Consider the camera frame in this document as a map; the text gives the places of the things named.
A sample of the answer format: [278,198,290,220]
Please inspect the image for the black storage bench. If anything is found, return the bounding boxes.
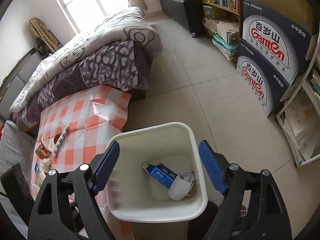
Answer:
[160,0,208,35]

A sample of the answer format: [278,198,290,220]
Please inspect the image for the grey checked cloth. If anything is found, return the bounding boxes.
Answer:
[0,120,35,186]

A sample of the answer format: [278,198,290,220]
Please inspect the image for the pile of lying books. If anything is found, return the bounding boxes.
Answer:
[204,17,240,62]

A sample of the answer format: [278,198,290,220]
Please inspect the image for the navy water carton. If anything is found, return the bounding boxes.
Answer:
[236,39,308,118]
[240,0,312,88]

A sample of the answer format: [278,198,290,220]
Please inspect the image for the white tissue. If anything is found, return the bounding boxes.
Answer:
[41,158,52,172]

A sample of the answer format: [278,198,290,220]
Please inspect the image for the wooden bookshelf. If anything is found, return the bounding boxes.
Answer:
[196,0,244,63]

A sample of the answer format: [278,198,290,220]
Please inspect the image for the stack of white papers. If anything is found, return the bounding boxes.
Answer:
[279,100,320,163]

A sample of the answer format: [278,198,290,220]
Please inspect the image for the red snack cup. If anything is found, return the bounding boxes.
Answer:
[36,137,57,159]

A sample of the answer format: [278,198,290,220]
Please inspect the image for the white paper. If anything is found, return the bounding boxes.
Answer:
[168,169,195,201]

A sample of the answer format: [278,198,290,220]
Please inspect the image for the white cartoon print quilt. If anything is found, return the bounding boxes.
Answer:
[9,6,163,113]

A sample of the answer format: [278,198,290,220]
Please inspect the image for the silver pill blister pack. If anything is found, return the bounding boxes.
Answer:
[52,127,70,157]

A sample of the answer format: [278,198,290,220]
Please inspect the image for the black clothes rack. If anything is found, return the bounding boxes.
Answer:
[36,30,63,58]

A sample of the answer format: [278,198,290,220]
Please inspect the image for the plaid cloth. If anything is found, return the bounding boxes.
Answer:
[29,17,63,53]

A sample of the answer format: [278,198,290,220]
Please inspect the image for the blue cardboard box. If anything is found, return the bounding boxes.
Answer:
[142,162,180,190]

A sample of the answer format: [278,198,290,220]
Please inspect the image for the grey bed headboard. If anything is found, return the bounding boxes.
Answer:
[0,46,42,120]

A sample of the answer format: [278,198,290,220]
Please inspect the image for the white metal shelf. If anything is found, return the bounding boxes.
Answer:
[275,12,320,167]

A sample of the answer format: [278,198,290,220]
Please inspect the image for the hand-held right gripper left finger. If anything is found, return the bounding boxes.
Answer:
[28,140,120,240]

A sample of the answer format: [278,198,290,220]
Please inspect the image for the orange white checkered tablecloth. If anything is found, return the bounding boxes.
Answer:
[30,85,133,230]

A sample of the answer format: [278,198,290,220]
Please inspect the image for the white plastic trash bin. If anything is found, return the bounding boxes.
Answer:
[106,122,208,222]

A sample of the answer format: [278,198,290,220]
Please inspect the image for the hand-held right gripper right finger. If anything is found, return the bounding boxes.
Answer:
[198,140,293,240]

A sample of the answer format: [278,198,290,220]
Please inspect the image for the window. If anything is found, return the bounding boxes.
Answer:
[49,0,128,34]

